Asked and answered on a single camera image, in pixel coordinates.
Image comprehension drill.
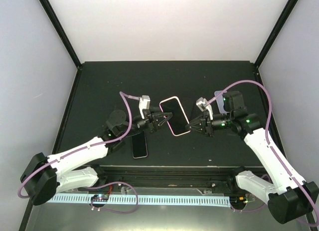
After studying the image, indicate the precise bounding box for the right controller circuit board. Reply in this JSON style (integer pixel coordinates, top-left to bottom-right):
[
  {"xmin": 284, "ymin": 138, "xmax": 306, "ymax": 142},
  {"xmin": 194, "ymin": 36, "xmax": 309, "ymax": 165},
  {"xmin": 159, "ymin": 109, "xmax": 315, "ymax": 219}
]
[{"xmin": 229, "ymin": 194, "xmax": 256, "ymax": 204}]

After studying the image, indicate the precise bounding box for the black right frame post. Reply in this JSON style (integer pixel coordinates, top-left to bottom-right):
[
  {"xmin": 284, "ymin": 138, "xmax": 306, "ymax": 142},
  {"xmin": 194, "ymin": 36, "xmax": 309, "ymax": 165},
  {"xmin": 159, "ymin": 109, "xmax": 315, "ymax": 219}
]
[{"xmin": 254, "ymin": 0, "xmax": 299, "ymax": 68}]

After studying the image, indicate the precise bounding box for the pink phone case with phone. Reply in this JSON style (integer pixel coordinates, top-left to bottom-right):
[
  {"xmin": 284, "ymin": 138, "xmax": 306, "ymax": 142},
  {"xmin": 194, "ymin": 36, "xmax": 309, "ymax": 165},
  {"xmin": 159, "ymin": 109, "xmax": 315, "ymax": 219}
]
[{"xmin": 159, "ymin": 96, "xmax": 190, "ymax": 137}]

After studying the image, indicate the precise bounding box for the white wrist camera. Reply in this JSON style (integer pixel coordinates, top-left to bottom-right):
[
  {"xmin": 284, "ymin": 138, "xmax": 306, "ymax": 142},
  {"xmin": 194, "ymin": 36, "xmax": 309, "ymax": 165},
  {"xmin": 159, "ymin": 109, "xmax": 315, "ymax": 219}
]
[
  {"xmin": 196, "ymin": 97, "xmax": 213, "ymax": 120},
  {"xmin": 139, "ymin": 95, "xmax": 151, "ymax": 119}
]

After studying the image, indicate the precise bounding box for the purple phone case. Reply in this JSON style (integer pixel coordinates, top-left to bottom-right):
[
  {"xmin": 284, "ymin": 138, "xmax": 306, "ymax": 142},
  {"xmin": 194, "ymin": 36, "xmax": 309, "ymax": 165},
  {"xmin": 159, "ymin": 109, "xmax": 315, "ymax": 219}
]
[{"xmin": 214, "ymin": 90, "xmax": 228, "ymax": 114}]

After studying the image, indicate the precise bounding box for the black smartphone from purple case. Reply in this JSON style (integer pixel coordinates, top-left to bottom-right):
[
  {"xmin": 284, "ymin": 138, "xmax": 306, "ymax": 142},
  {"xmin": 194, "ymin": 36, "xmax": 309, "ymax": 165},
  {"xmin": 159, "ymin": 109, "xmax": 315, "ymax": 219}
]
[{"xmin": 189, "ymin": 102, "xmax": 201, "ymax": 122}]

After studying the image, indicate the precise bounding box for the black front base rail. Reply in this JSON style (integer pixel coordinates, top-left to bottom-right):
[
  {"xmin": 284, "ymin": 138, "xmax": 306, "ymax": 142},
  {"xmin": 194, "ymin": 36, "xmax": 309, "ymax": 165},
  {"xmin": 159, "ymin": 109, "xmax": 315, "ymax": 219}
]
[{"xmin": 101, "ymin": 166, "xmax": 235, "ymax": 189}]

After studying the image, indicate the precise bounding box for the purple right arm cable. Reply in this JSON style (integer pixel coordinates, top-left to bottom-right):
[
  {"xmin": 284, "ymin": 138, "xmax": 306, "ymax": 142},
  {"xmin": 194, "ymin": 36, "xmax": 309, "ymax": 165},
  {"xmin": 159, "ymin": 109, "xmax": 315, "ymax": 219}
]
[{"xmin": 204, "ymin": 79, "xmax": 319, "ymax": 228}]

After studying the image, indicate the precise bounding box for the white slotted cable duct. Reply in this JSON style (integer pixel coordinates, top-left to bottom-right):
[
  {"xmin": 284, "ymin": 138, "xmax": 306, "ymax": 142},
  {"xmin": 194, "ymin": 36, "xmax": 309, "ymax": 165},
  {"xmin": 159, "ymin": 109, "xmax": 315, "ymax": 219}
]
[{"xmin": 48, "ymin": 193, "xmax": 231, "ymax": 208}]

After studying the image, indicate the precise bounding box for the black smartphone on table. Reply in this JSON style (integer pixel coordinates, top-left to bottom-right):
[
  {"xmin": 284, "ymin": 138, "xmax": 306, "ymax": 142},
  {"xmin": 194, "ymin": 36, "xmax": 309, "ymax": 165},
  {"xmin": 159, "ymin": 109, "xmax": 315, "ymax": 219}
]
[{"xmin": 132, "ymin": 132, "xmax": 148, "ymax": 159}]

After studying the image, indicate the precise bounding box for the black frame post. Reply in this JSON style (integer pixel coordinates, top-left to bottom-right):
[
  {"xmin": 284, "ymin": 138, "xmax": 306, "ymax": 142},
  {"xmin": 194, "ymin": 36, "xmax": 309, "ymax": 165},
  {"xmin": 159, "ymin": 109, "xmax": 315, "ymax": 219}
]
[
  {"xmin": 254, "ymin": 0, "xmax": 299, "ymax": 68},
  {"xmin": 39, "ymin": 0, "xmax": 82, "ymax": 68}
]

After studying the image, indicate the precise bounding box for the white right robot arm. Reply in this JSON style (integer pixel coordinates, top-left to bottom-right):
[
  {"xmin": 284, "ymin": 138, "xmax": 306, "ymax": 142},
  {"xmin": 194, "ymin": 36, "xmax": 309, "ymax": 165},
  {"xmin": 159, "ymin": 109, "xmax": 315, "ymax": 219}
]
[{"xmin": 159, "ymin": 91, "xmax": 319, "ymax": 224}]

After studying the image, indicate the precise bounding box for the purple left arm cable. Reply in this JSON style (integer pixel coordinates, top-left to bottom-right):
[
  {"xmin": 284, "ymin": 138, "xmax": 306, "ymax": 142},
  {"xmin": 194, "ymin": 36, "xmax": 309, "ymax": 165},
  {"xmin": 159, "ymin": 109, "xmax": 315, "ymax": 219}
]
[{"xmin": 16, "ymin": 91, "xmax": 144, "ymax": 214}]

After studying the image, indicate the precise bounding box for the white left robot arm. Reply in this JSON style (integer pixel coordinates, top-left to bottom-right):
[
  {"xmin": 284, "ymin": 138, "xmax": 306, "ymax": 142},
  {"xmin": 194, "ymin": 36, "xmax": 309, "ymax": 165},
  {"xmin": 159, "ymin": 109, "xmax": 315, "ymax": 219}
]
[{"xmin": 20, "ymin": 108, "xmax": 173, "ymax": 206}]

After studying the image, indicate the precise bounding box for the controller circuit board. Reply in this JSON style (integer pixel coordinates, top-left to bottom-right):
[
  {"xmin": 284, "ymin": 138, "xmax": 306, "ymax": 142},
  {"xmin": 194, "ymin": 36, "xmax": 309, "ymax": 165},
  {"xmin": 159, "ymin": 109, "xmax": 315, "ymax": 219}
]
[
  {"xmin": 229, "ymin": 194, "xmax": 256, "ymax": 204},
  {"xmin": 91, "ymin": 194, "xmax": 109, "ymax": 204}
]

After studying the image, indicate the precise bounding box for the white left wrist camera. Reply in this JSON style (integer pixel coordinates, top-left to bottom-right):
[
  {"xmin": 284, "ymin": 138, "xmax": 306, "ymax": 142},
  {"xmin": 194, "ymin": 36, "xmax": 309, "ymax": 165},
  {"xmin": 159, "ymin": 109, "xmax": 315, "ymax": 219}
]
[{"xmin": 139, "ymin": 95, "xmax": 151, "ymax": 119}]

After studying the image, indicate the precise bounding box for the black left frame post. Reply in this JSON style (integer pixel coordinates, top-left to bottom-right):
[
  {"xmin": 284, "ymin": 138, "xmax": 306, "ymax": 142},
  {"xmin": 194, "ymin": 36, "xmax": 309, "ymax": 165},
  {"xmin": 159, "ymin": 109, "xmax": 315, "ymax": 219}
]
[{"xmin": 39, "ymin": 0, "xmax": 82, "ymax": 68}]

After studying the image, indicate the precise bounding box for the left controller circuit board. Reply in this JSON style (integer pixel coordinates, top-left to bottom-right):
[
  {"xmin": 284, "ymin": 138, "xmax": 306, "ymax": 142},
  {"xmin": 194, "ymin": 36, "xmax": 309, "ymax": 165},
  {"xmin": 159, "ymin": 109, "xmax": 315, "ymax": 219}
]
[{"xmin": 91, "ymin": 194, "xmax": 109, "ymax": 204}]

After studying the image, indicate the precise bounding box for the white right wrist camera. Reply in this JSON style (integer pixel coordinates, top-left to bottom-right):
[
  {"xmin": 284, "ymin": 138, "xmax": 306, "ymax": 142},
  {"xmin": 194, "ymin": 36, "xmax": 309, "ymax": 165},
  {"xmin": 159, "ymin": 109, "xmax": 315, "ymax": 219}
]
[{"xmin": 196, "ymin": 97, "xmax": 213, "ymax": 120}]

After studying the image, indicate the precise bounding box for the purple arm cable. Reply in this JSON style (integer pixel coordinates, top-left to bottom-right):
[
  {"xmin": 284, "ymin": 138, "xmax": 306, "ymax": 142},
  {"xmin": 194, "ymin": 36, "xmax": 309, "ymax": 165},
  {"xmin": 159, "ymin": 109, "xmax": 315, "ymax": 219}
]
[
  {"xmin": 204, "ymin": 79, "xmax": 319, "ymax": 228},
  {"xmin": 16, "ymin": 91, "xmax": 144, "ymax": 214}
]

